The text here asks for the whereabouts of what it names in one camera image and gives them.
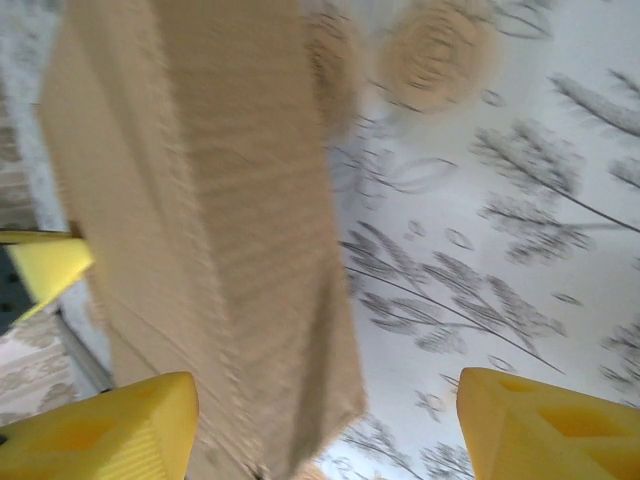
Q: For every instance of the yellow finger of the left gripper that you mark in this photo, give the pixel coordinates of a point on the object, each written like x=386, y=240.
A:
x=50, y=270

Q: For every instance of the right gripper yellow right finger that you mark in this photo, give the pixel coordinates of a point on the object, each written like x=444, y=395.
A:
x=550, y=430

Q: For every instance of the brown cardboard paper box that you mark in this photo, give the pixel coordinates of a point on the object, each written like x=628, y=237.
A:
x=225, y=225

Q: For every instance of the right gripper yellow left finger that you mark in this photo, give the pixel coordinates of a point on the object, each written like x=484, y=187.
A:
x=100, y=435

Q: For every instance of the aluminium left side rail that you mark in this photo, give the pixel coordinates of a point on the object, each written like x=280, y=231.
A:
x=85, y=355

